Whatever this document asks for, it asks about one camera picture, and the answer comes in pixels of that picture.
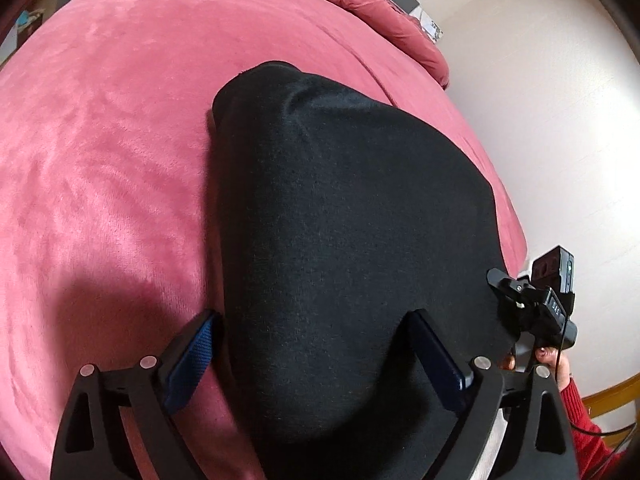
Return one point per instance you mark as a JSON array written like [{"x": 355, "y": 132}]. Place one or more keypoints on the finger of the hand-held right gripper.
[{"x": 505, "y": 282}]

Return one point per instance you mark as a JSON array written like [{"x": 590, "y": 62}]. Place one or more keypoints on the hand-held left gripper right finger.
[{"x": 440, "y": 360}]

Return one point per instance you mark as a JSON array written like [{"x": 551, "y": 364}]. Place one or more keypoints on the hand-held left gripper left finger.
[{"x": 192, "y": 355}]

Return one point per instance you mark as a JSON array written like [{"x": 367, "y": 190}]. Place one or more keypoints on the black pants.
[{"x": 350, "y": 210}]

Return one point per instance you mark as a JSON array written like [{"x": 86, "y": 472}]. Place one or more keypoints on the person's red sleeved right forearm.
[{"x": 590, "y": 440}]

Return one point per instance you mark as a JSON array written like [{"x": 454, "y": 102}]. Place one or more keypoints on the person's right hand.
[{"x": 547, "y": 357}]

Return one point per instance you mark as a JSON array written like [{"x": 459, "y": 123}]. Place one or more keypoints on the wooden baseboard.
[{"x": 615, "y": 392}]

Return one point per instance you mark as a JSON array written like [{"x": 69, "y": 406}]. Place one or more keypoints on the bed with pink sheet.
[{"x": 100, "y": 160}]

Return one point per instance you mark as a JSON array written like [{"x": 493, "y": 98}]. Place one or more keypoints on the white floral storage box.
[{"x": 432, "y": 27}]

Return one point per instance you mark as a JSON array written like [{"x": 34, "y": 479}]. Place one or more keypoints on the pink duvet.
[{"x": 380, "y": 5}]

